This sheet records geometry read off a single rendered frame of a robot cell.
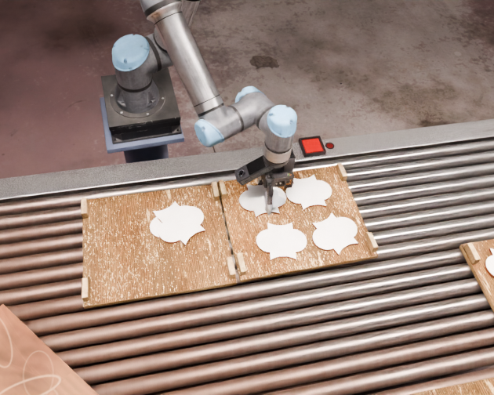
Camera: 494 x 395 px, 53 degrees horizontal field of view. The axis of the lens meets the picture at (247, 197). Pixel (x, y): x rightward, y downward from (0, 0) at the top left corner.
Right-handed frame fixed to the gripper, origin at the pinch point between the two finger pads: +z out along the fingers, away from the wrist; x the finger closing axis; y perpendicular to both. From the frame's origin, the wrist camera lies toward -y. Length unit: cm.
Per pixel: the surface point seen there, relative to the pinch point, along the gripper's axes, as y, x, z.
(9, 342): -69, -37, -9
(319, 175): 20.5, 6.5, 0.4
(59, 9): -83, 259, 94
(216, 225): -15.8, -6.7, 0.9
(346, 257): 19.1, -24.1, 0.6
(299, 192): 12.0, 0.2, -0.3
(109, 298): -48, -24, 1
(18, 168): -104, 110, 95
